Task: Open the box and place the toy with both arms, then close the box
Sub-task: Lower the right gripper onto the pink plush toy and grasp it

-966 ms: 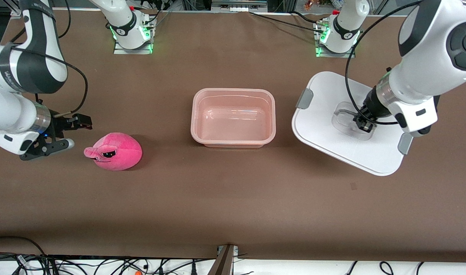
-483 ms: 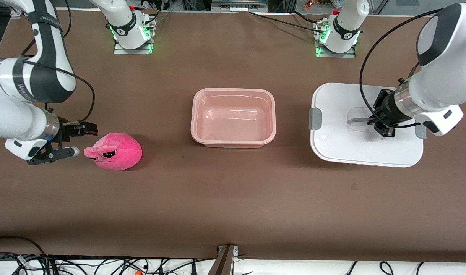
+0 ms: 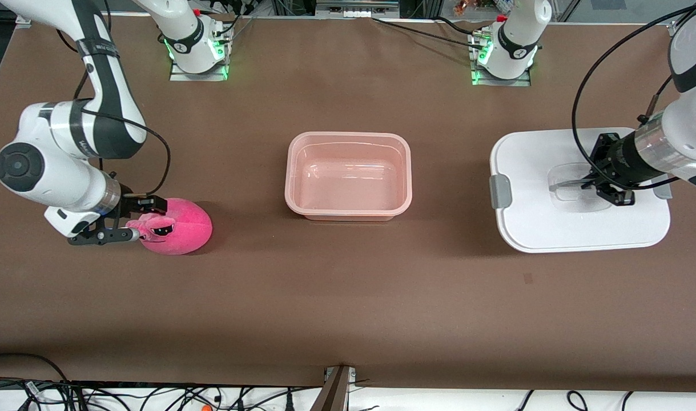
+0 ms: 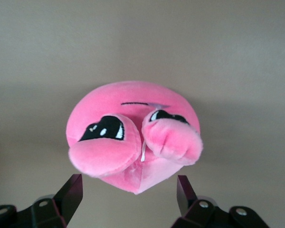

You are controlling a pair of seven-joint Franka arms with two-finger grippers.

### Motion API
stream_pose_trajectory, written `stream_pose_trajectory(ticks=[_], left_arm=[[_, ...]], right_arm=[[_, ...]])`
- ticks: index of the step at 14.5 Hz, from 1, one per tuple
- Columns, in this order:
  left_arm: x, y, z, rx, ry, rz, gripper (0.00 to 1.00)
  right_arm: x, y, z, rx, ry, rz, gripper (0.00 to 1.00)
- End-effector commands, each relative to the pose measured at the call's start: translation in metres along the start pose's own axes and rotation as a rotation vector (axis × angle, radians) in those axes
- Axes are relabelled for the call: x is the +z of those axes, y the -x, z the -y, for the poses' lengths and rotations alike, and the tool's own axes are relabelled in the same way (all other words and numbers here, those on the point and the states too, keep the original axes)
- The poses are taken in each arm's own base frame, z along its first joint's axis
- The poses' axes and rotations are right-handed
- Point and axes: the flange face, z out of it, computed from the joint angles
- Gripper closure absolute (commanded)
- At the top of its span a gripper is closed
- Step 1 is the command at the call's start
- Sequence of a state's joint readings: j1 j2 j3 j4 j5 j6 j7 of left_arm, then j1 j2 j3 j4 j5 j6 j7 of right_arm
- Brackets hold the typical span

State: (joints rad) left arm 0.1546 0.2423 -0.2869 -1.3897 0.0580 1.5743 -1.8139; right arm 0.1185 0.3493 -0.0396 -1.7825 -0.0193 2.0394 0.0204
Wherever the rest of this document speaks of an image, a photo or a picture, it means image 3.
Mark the pink plush toy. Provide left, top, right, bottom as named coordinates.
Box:
left=125, top=198, right=214, bottom=256

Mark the white plastic box lid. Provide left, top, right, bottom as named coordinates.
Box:
left=489, top=127, right=673, bottom=253

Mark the pink plastic storage box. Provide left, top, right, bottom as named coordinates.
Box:
left=284, top=131, right=412, bottom=222

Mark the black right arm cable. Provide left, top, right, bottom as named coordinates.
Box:
left=57, top=29, right=172, bottom=198

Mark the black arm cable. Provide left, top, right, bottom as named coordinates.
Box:
left=57, top=29, right=172, bottom=198
left=572, top=3, right=696, bottom=190

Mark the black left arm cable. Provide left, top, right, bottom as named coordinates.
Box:
left=572, top=3, right=696, bottom=190

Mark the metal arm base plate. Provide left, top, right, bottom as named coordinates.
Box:
left=472, top=71, right=532, bottom=87
left=170, top=62, right=229, bottom=82

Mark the black floor cable loop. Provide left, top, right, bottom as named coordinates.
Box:
left=0, top=352, right=70, bottom=384

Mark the black cable across table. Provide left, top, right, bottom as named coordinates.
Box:
left=372, top=17, right=486, bottom=50

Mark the aluminium frame post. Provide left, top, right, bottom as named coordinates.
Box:
left=309, top=365, right=357, bottom=411

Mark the metal bracket at table edge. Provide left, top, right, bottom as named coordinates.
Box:
left=315, top=0, right=401, bottom=19

